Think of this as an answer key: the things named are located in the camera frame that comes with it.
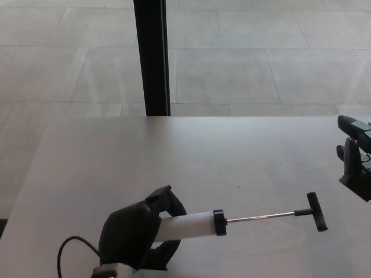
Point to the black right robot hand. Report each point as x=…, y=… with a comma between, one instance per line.
x=352, y=162

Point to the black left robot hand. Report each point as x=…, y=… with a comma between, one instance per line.
x=127, y=231

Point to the black vertical frame post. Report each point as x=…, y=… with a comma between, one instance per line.
x=152, y=58

